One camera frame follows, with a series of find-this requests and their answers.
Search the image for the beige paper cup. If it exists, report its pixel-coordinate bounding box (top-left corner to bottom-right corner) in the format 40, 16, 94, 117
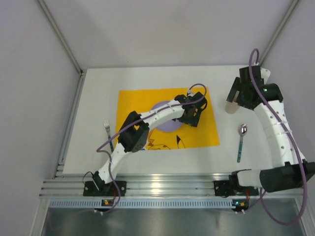
225, 102, 240, 114

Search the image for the lilac plastic plate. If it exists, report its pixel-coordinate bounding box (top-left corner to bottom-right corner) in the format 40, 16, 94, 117
152, 101, 184, 133

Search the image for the spoon with green handle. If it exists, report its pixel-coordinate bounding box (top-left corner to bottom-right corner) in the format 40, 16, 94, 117
237, 124, 247, 163

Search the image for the yellow Pikachu cloth placemat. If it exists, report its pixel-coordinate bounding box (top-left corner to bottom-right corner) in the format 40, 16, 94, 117
116, 88, 220, 150

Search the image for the fork with green handle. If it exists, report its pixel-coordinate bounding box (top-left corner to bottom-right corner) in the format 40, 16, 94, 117
103, 120, 114, 152

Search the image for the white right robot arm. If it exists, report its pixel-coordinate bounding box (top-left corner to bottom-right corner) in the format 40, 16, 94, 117
227, 65, 315, 193

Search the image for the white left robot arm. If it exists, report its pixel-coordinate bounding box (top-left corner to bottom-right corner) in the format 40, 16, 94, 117
92, 91, 207, 192

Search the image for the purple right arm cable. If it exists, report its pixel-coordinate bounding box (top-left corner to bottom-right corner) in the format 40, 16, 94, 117
248, 48, 310, 226

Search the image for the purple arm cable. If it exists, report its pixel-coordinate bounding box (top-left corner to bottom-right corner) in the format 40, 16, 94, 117
248, 48, 310, 226
96, 83, 208, 214

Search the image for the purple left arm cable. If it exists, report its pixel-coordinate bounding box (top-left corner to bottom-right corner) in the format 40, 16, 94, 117
96, 83, 208, 214

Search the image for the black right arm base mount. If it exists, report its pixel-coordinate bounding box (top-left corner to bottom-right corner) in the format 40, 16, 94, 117
213, 180, 259, 198

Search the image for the right aluminium corner post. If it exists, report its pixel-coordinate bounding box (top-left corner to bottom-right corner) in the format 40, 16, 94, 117
259, 0, 301, 65

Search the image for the aluminium corner post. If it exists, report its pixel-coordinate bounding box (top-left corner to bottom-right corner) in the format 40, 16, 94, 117
259, 0, 301, 65
36, 0, 84, 74

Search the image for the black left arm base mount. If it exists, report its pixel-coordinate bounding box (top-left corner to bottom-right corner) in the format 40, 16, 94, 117
83, 181, 127, 197

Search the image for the left aluminium corner post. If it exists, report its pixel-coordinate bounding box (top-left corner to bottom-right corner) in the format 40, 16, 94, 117
36, 0, 84, 74

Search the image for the grey slotted cable duct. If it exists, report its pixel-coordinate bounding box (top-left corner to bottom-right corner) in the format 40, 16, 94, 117
49, 198, 249, 209

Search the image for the aluminium rail frame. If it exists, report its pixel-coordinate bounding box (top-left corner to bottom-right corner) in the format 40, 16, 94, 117
39, 173, 307, 199

